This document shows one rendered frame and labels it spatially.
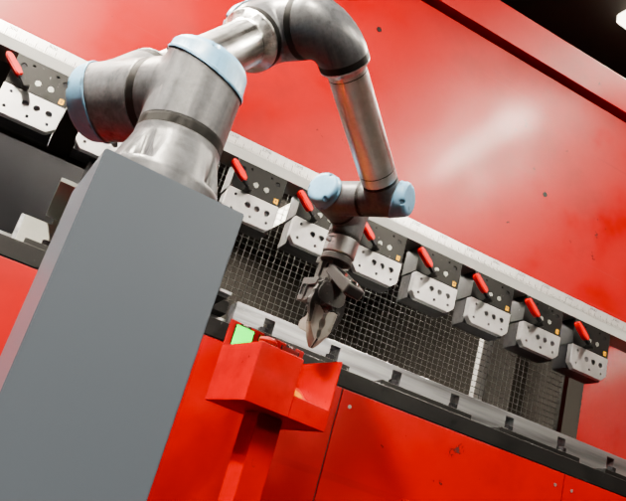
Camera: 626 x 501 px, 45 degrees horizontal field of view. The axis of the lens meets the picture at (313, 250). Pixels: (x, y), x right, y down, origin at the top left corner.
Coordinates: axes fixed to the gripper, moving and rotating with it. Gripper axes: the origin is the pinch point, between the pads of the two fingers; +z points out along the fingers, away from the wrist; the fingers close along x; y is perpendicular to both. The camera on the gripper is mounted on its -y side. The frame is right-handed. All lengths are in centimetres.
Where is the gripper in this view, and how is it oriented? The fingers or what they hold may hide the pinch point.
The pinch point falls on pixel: (314, 342)
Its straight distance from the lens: 163.0
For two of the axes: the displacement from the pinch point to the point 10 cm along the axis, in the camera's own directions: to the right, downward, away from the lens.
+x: -7.7, -4.2, -4.8
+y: -5.6, 0.8, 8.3
